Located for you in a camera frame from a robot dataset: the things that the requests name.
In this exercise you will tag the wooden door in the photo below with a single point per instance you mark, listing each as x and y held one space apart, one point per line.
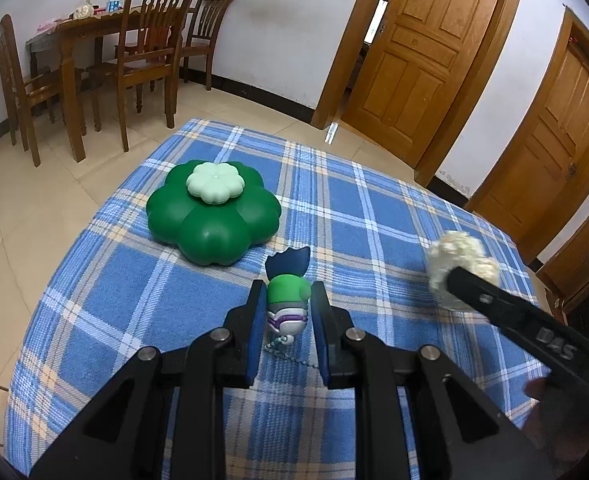
425 71
542 177

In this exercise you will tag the right wooden door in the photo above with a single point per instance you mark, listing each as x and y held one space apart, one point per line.
542 177

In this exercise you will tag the wooden chair far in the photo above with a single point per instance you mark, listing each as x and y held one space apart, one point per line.
206 20

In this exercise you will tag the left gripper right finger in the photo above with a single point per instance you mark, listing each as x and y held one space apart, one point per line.
335 363

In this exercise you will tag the wooden chair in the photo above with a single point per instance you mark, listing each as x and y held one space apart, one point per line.
206 20
150 39

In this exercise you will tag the wooden chair near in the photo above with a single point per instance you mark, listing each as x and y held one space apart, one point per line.
150 39

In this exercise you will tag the cream paper ball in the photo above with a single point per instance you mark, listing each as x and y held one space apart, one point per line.
452 249

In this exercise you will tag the low wooden panel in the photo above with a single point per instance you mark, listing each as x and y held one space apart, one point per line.
566 274

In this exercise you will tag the left wooden door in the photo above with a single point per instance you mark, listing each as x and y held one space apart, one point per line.
425 71

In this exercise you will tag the green clover-shaped box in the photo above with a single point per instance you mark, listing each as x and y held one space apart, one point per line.
213 212

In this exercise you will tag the green toy figure keychain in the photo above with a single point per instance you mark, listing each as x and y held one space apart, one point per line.
288 295

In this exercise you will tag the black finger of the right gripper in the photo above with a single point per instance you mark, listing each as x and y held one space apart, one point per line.
563 350

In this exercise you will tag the wooden chair foreground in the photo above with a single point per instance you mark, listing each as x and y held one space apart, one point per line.
22 93

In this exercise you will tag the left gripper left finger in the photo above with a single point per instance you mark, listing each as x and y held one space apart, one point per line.
246 325

